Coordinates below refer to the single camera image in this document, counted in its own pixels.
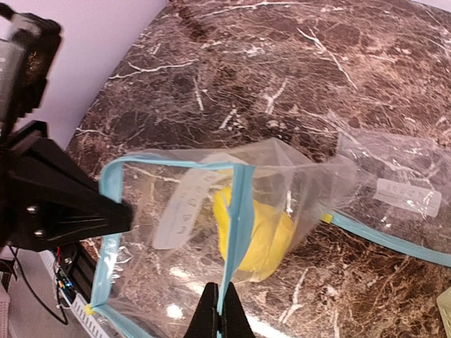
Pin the pale green plastic basket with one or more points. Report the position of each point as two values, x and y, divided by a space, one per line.
444 303

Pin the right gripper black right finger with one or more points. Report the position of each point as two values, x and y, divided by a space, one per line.
234 323

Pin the black front table rail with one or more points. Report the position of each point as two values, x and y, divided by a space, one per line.
75 274

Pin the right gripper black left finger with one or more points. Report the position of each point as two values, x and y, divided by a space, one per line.
205 320

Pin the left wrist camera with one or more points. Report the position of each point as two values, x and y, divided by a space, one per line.
26 58

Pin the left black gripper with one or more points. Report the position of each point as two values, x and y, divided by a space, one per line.
46 199

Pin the yellow toy pear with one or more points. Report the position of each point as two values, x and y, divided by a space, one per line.
252 236

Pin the yellow zipper slider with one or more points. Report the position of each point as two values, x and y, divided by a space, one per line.
89 310

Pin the clear zip bag blue zipper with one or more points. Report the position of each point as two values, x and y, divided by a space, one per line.
149 279

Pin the white slotted cable duct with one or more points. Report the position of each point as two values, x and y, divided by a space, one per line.
89 322

